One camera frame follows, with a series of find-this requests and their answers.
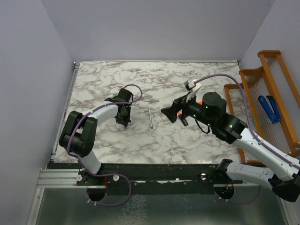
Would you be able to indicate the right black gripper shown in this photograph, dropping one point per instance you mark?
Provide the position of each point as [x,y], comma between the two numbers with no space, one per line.
[170,112]

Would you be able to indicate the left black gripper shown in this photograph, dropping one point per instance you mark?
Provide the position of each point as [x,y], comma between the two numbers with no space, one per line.
[124,121]

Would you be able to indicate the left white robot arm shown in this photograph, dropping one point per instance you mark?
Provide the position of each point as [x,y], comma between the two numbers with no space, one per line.
[79,132]

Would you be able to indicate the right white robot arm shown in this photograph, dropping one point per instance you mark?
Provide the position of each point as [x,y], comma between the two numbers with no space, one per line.
[281,173]

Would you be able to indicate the white pen green tip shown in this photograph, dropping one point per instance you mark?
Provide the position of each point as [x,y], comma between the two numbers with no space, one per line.
[150,119]

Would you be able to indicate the black orange highlighter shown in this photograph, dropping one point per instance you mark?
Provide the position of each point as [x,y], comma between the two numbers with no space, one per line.
[182,118]

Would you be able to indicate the blue stapler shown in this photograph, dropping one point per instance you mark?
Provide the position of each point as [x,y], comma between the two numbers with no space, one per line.
[270,108]

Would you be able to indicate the wooden rack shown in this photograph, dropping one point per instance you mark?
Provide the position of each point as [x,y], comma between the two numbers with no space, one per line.
[273,78]

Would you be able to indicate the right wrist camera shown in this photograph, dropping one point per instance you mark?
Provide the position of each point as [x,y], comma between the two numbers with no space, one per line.
[193,86]

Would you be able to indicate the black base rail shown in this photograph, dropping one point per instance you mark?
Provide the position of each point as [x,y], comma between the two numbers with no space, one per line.
[148,179]

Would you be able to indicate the aluminium frame rail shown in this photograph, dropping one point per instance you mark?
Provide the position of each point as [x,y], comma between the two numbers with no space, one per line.
[54,175]

